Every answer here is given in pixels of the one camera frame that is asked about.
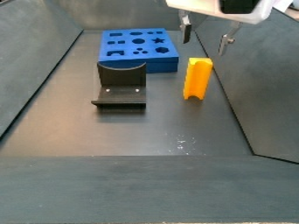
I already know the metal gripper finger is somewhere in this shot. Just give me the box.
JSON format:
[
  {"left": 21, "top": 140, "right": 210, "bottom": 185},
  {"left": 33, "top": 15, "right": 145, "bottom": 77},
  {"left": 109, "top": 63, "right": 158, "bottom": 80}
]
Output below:
[
  {"left": 220, "top": 21, "right": 242, "bottom": 56},
  {"left": 179, "top": 10, "right": 193, "bottom": 44}
]

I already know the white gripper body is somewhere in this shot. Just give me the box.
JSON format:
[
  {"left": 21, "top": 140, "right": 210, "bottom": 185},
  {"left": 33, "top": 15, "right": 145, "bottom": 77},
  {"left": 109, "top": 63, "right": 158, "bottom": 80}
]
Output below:
[{"left": 166, "top": 0, "right": 276, "bottom": 25}]

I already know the yellow arch block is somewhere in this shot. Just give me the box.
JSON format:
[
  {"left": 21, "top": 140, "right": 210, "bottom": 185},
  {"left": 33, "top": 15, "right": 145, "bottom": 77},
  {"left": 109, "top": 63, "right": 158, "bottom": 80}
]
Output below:
[{"left": 183, "top": 58, "right": 213, "bottom": 100}]

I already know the blue foam shape board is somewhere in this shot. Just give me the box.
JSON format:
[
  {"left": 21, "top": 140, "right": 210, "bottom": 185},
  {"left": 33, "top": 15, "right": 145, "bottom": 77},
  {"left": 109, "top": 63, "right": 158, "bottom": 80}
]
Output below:
[{"left": 98, "top": 28, "right": 179, "bottom": 74}]

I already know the black fixture stand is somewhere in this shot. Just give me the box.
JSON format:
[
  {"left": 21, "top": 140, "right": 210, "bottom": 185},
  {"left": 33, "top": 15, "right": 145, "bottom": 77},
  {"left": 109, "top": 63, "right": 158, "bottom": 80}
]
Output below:
[{"left": 91, "top": 63, "right": 146, "bottom": 109}]

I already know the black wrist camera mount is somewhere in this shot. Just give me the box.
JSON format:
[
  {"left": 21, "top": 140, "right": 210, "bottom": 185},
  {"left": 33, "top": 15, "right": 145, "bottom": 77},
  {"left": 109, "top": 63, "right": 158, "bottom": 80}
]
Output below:
[{"left": 220, "top": 0, "right": 261, "bottom": 14}]

